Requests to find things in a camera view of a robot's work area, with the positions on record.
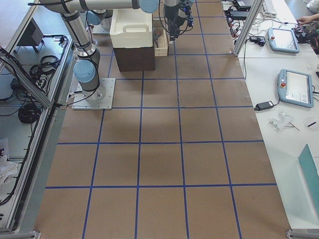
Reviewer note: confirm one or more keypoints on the blue teach pendant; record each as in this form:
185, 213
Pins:
282, 40
295, 88

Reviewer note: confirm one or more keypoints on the teal notebook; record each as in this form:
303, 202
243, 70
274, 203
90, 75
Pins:
311, 174

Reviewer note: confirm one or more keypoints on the aluminium frame post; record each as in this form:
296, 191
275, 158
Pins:
247, 26

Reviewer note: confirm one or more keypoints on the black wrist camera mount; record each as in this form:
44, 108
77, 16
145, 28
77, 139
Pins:
185, 12

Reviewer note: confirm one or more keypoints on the dark brown wooden cabinet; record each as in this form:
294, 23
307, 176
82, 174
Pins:
135, 59

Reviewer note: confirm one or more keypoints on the wooden drawer with white handle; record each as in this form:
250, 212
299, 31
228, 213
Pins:
164, 46

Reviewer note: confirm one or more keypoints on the near blue teach pendant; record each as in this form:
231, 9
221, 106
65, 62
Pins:
295, 88

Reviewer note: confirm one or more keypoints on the white plastic tray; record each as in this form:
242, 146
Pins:
131, 28

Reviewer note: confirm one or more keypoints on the black power adapter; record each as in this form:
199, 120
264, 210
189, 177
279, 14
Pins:
264, 106

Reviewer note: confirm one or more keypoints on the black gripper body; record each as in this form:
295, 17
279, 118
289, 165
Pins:
172, 23

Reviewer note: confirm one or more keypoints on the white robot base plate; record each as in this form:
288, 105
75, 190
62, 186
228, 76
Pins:
101, 99

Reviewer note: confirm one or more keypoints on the grey orange handled scissors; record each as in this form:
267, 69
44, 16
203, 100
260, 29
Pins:
157, 34

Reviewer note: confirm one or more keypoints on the far blue teach pendant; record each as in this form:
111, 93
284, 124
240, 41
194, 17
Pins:
282, 40

